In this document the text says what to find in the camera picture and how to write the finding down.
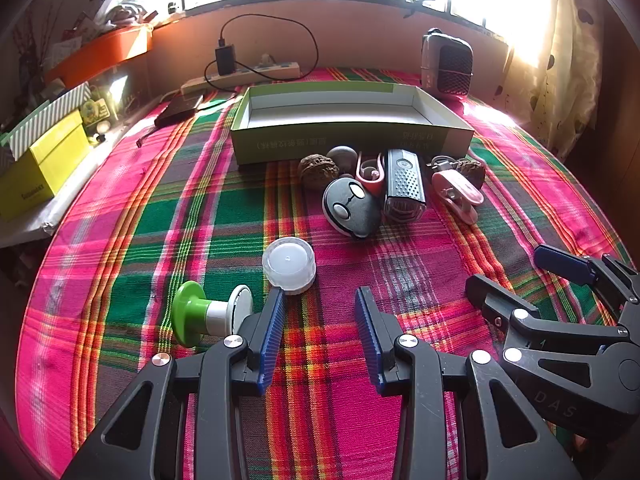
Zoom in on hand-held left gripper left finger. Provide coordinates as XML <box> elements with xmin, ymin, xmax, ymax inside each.
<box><xmin>60</xmin><ymin>287</ymin><xmax>287</xmax><ymax>480</ymax></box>

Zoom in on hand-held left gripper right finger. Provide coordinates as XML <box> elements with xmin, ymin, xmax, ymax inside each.
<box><xmin>354</xmin><ymin>286</ymin><xmax>583</xmax><ymax>480</ymax></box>

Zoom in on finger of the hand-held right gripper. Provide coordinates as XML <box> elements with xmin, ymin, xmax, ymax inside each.
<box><xmin>465</xmin><ymin>274</ymin><xmax>623</xmax><ymax>363</ymax></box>
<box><xmin>533</xmin><ymin>244</ymin><xmax>640</xmax><ymax>311</ymax></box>

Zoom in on small clear plastic jar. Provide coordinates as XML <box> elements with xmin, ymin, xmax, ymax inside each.
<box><xmin>261</xmin><ymin>238</ymin><xmax>318</xmax><ymax>296</ymax></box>

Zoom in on green and white spool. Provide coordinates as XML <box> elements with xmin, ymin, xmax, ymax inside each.
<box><xmin>170</xmin><ymin>280</ymin><xmax>253</xmax><ymax>348</ymax></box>

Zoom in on pink clip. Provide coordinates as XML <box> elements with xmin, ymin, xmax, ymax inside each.
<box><xmin>431</xmin><ymin>170</ymin><xmax>485</xmax><ymax>223</ymax></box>

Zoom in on brown walnut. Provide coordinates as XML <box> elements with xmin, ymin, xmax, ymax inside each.
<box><xmin>298</xmin><ymin>154</ymin><xmax>342</xmax><ymax>191</ymax></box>
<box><xmin>457</xmin><ymin>156</ymin><xmax>488</xmax><ymax>191</ymax></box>

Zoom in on black oval remote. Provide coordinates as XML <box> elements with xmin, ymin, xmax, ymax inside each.
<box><xmin>321</xmin><ymin>174</ymin><xmax>382</xmax><ymax>240</ymax></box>

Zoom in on white cable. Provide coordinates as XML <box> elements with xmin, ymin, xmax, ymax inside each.
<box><xmin>429</xmin><ymin>155</ymin><xmax>468</xmax><ymax>173</ymax></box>

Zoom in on black bike light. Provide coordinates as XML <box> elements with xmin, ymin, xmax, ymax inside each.
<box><xmin>382</xmin><ymin>148</ymin><xmax>428</xmax><ymax>223</ymax></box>

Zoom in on pink ear hook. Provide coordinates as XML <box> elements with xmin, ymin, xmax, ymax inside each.
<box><xmin>356</xmin><ymin>150</ymin><xmax>388</xmax><ymax>196</ymax></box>

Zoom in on grey round knob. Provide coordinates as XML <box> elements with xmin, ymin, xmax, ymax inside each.
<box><xmin>326</xmin><ymin>146</ymin><xmax>360</xmax><ymax>173</ymax></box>

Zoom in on green cardboard box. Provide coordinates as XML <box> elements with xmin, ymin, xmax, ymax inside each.
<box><xmin>230</xmin><ymin>80</ymin><xmax>476</xmax><ymax>166</ymax></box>

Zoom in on plaid tablecloth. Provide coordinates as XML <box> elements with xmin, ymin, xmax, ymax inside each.
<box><xmin>15</xmin><ymin>65</ymin><xmax>636</xmax><ymax>480</ymax></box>

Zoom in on dotted cream curtain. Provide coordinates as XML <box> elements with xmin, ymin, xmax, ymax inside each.
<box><xmin>530</xmin><ymin>0</ymin><xmax>616</xmax><ymax>161</ymax></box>

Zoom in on grey mesh heater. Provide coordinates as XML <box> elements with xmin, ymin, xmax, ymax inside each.
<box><xmin>420</xmin><ymin>28</ymin><xmax>475</xmax><ymax>98</ymax></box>

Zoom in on black phone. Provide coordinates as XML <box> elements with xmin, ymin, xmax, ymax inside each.
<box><xmin>154</xmin><ymin>92</ymin><xmax>206</xmax><ymax>128</ymax></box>

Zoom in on white power strip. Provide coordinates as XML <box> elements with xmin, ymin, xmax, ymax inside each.
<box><xmin>181</xmin><ymin>61</ymin><xmax>301</xmax><ymax>95</ymax></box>

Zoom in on black charger adapter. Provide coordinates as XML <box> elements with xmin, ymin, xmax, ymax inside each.
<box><xmin>214</xmin><ymin>45</ymin><xmax>236</xmax><ymax>76</ymax></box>

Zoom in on green printed card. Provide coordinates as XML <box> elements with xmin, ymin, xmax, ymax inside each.
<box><xmin>80</xmin><ymin>99</ymin><xmax>112</xmax><ymax>128</ymax></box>

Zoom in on yellow striped gift box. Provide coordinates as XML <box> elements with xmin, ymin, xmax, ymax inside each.
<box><xmin>0</xmin><ymin>81</ymin><xmax>93</xmax><ymax>161</ymax></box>

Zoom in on orange planter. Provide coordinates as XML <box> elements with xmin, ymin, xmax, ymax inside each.
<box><xmin>44</xmin><ymin>25</ymin><xmax>155</xmax><ymax>86</ymax></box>

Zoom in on white crumpled bag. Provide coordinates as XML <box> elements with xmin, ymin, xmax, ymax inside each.
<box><xmin>97</xmin><ymin>0</ymin><xmax>151</xmax><ymax>28</ymax></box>

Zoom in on dried twigs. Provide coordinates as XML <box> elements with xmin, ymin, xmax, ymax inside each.
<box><xmin>10</xmin><ymin>10</ymin><xmax>51</xmax><ymax>91</ymax></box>

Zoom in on black charging cable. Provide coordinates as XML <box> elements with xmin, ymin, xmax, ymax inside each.
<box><xmin>204</xmin><ymin>14</ymin><xmax>319</xmax><ymax>93</ymax></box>

